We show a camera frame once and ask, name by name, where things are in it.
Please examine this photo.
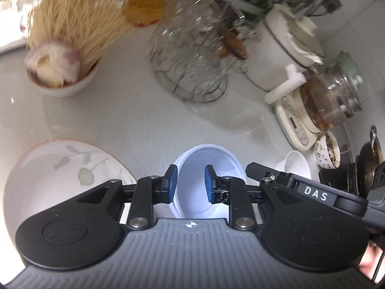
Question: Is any white plastic bowl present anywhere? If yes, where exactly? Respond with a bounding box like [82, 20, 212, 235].
[170, 144, 246, 219]

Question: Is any white floral plate red rim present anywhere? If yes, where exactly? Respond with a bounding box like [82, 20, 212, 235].
[3, 140, 136, 241]

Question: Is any person right hand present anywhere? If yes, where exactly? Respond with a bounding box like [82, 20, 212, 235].
[359, 241, 383, 278]

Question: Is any floral bowl with tea leaves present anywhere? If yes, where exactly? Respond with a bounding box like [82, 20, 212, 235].
[313, 131, 341, 170]

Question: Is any small white ceramic bowl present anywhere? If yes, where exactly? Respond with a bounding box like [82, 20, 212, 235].
[275, 151, 312, 179]

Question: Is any glass kettle on base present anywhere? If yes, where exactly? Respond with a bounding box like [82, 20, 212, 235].
[274, 51, 364, 151]

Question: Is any white electric cooking pot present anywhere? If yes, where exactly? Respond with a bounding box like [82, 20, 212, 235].
[246, 4, 326, 92]

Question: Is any bowl with noodles and garlic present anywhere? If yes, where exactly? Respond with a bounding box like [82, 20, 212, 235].
[25, 0, 130, 98]

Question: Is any red lid honey jar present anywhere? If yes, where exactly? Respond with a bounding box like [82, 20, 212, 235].
[121, 0, 172, 27]

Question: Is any wire rack with glass cups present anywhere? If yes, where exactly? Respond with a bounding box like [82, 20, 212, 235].
[149, 0, 259, 103]

